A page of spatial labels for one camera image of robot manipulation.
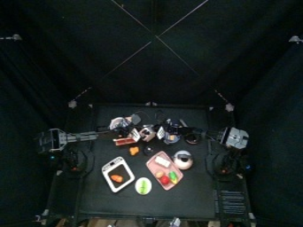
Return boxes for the red wooden drawer box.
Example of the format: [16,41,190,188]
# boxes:
[112,137,138,147]

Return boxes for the yellow toy corn cob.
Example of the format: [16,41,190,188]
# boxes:
[168,171,180,184]

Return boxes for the red toy bell pepper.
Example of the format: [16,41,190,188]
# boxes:
[158,175,172,186]

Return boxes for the white paper card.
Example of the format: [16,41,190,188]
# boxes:
[140,124,158,134]

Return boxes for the white toy pot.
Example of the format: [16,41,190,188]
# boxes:
[109,116,141,130]

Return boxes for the thin diagonal wire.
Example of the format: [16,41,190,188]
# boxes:
[74,0,209,98]
[109,0,200,76]

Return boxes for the pink serving tray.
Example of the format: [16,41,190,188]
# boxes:
[144,150,184,192]

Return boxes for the orange toy food piece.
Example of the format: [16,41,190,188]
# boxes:
[129,145,141,157]

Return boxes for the black toy pot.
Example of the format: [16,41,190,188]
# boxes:
[182,131,204,145]

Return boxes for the orange toy carrot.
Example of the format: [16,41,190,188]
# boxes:
[109,174,124,184]

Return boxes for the white toy block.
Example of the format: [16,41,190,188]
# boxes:
[153,155,172,168]

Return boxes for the white napkin holder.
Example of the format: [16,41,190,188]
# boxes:
[138,129,157,144]

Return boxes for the white rimmed baking tray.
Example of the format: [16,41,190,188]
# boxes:
[100,156,136,193]

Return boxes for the small white plate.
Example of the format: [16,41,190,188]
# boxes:
[133,176,153,196]

